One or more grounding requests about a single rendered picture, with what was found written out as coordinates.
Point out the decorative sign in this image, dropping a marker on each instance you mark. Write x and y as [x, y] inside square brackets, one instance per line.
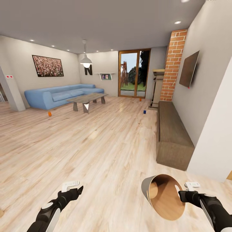
[88, 69]

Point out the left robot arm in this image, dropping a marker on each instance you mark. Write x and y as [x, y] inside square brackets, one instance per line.
[50, 213]

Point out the trash can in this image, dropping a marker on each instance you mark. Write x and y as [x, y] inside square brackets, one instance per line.
[161, 193]

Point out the coffee table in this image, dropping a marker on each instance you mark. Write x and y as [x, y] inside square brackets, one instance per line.
[85, 100]

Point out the wall mounted tv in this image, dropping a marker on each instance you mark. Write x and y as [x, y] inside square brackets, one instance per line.
[188, 69]

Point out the cabinet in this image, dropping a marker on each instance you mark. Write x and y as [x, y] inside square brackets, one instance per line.
[174, 147]

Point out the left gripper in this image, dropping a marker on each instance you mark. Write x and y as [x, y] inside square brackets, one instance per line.
[71, 195]

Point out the wood fireplace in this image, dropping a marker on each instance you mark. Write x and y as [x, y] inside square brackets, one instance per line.
[156, 92]

